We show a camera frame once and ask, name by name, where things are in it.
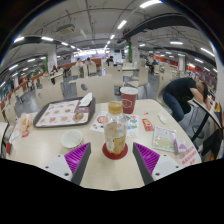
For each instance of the white paper slip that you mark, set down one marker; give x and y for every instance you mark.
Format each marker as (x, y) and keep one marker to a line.
(15, 135)

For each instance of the colourful printed paper flyer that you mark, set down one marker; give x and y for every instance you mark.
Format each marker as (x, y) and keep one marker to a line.
(132, 125)

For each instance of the clear plastic bag with food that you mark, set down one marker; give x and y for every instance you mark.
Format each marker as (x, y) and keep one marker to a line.
(23, 123)

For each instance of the person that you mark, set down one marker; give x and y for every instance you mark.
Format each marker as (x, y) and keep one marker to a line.
(110, 60)
(88, 61)
(181, 96)
(79, 62)

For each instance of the beige dining table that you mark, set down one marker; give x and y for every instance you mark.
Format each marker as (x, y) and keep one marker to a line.
(205, 111)

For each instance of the red paper cup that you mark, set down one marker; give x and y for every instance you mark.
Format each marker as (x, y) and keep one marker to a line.
(128, 101)

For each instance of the clear plastic packet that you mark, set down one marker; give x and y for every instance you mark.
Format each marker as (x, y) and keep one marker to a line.
(164, 138)

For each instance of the flat round red coaster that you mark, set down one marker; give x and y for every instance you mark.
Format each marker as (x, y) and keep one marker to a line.
(106, 154)

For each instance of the ceiling air conditioner unit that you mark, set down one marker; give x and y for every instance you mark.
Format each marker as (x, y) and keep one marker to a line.
(65, 29)

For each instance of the clear bottle with yellow cap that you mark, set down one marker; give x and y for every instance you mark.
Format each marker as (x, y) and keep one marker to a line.
(115, 133)

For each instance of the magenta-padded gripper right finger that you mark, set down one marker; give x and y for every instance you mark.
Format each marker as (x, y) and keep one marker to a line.
(148, 159)

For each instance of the beige dining chair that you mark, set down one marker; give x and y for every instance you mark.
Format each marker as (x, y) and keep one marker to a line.
(96, 87)
(48, 95)

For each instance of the small pale purple packet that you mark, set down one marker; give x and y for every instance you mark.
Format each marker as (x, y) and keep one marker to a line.
(180, 145)

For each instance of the white table notice, red print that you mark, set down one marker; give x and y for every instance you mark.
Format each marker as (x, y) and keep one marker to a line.
(189, 156)

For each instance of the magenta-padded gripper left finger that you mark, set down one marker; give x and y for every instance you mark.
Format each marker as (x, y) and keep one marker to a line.
(75, 159)

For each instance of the red sauce packet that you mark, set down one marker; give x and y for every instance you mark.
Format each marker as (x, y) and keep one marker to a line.
(147, 124)

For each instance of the group of beige chairs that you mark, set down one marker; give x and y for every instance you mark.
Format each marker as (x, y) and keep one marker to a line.
(143, 76)

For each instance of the small white sachet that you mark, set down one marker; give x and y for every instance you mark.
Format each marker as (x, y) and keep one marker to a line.
(162, 117)

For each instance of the dark food tray, paper liner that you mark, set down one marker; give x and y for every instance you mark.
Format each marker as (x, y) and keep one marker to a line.
(63, 113)

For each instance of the small red packet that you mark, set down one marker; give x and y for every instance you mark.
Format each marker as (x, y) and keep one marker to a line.
(8, 147)

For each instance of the group of ceiling lights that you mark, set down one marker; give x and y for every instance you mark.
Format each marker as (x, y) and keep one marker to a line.
(150, 3)

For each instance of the round brown food item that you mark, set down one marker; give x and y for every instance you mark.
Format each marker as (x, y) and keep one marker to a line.
(79, 116)

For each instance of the white paper napkin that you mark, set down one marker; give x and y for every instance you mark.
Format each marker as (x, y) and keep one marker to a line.
(86, 99)

